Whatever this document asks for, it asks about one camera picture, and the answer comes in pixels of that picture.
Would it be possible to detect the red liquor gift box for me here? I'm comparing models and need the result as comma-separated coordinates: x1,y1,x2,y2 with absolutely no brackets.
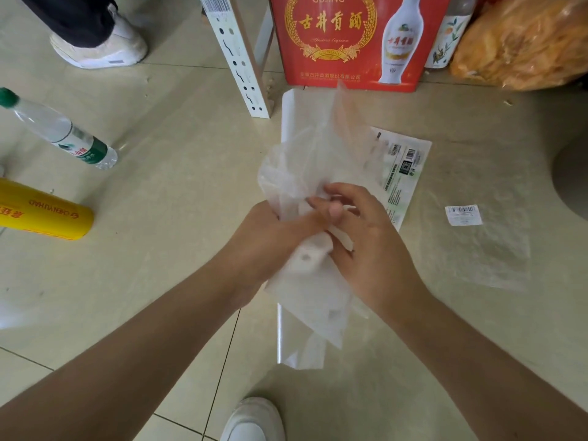
269,0,454,93

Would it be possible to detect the green-capped plastic water bottle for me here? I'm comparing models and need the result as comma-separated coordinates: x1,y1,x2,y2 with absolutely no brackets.
0,87,119,170

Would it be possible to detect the person's left hand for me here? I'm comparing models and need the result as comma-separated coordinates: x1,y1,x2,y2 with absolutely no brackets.
216,199,344,312

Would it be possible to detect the person's left forearm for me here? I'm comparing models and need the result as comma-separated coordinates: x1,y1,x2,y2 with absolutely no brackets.
0,264,258,441

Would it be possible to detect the person's white shoe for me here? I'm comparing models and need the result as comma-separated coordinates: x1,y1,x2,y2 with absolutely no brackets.
220,397,287,441

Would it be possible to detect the person's right hand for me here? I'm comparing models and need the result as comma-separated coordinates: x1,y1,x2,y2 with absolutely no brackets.
307,183,433,323

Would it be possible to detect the person's right forearm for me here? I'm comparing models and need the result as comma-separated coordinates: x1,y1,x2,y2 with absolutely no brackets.
381,289,588,441

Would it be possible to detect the orange plastic bag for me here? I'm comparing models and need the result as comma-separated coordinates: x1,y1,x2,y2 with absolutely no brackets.
449,0,588,92

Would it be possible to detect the clear bottle with floral label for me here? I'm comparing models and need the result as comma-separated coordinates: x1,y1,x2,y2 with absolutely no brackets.
424,0,478,70

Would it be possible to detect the grey round object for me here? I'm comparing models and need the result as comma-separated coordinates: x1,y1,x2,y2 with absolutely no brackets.
551,132,588,222

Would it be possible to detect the frosted white plastic bag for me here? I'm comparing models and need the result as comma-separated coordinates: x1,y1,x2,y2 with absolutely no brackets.
257,81,387,350

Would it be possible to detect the yellow wrap roll box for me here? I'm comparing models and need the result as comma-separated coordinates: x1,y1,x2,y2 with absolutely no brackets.
0,177,95,241

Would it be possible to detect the white perforated metal post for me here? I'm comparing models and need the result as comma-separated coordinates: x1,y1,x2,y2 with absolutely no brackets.
198,0,276,119

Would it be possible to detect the clear flat bag with label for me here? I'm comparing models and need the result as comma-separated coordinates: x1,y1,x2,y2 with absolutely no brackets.
276,88,433,371

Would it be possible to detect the clear bag with barcode sticker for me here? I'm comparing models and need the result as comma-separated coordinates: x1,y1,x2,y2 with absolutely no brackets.
413,188,534,292

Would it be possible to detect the white metal bar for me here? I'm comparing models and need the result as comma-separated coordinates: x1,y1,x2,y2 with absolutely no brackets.
252,4,277,72

